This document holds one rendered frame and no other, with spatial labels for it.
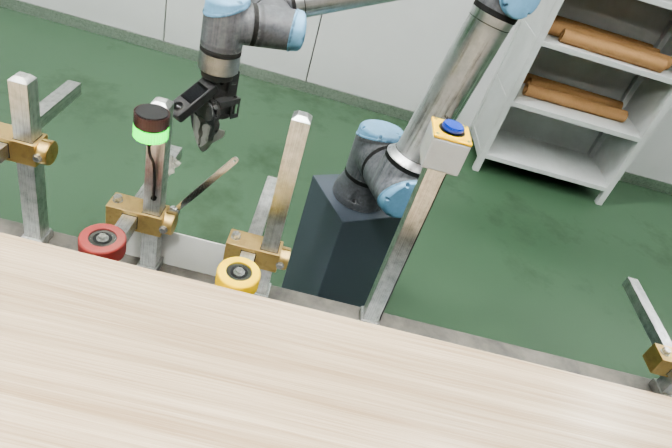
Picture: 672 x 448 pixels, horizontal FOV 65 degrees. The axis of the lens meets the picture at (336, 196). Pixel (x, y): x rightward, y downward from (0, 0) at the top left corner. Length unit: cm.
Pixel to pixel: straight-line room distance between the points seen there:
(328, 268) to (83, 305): 103
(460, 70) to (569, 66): 248
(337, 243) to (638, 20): 268
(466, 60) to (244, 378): 93
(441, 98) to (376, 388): 80
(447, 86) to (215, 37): 60
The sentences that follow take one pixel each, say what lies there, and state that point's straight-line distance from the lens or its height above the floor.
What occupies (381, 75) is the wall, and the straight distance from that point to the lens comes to 371.
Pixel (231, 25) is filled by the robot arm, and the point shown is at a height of 121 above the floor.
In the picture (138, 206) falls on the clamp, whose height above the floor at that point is 87.
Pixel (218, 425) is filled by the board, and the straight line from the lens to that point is 82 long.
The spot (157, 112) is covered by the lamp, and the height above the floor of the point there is 113.
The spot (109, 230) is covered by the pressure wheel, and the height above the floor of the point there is 90.
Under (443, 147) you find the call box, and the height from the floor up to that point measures 120.
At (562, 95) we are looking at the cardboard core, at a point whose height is 58.
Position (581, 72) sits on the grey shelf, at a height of 67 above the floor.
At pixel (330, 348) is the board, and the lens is 93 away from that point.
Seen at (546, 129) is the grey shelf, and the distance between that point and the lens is 401.
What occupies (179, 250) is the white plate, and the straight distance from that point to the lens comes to 124.
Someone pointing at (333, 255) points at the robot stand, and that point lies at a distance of 177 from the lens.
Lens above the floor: 161
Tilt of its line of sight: 35 degrees down
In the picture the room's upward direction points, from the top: 18 degrees clockwise
